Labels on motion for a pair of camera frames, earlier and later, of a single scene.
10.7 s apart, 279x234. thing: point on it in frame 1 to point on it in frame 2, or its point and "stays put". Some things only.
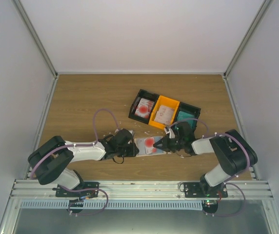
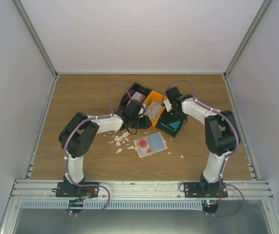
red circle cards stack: x=144 y=108 to x=138 y=96
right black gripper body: x=174 y=146 to x=174 y=116
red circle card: x=149 y=144 to x=143 y=146
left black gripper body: x=123 y=152 to x=141 y=125
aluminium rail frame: x=45 y=190 stays put
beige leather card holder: x=140 y=143 stays put
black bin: x=143 y=106 to x=135 y=87
